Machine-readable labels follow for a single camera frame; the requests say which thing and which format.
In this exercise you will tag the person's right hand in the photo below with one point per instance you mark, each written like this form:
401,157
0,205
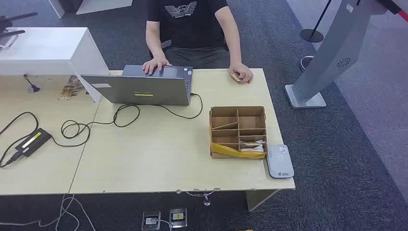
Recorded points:
156,63

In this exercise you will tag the person's left hand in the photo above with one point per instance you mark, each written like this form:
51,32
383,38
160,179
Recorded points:
243,71

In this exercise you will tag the tan patterned ID card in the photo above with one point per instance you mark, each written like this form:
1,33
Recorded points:
236,76

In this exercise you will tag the person's left forearm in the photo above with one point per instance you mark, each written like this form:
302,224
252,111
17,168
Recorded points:
232,41

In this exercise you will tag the person's right forearm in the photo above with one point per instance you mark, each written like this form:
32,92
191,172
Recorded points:
154,43

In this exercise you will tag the person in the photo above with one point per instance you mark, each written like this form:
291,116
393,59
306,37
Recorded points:
188,32

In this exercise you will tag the grey card reader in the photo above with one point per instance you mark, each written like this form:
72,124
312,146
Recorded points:
280,162

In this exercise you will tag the grey laptop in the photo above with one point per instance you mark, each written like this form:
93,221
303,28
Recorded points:
143,91

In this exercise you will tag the cardboard divider box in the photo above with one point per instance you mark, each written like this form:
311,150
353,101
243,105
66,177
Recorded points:
223,111

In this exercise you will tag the dark shoe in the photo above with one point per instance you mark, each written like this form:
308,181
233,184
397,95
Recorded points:
305,63

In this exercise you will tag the white paper packet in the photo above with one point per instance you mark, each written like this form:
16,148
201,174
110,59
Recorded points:
251,148

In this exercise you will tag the white furniture base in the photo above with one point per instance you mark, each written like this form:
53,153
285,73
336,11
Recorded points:
102,4

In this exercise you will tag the stack of patterned cards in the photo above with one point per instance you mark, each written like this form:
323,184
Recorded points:
70,89

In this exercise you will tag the grey kiosk stand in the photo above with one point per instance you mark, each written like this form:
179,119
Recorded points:
334,47

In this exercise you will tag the white cabinet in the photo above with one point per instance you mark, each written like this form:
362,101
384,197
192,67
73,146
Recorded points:
41,47

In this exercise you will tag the small black antenna stand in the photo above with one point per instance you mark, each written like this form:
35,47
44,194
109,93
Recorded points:
34,88

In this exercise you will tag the desk leg panel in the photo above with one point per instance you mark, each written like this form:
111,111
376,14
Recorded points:
258,199

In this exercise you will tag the small metal desk fitting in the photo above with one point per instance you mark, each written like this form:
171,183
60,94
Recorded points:
206,201

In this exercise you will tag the black power adapter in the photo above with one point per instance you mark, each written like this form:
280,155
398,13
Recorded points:
33,142

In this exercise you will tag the clear phone holder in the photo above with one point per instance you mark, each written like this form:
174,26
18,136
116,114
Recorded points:
8,41

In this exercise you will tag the floor socket with yellow label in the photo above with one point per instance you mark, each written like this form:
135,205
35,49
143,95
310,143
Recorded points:
178,217

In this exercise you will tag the black stanchion post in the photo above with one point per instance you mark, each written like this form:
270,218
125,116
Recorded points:
311,35

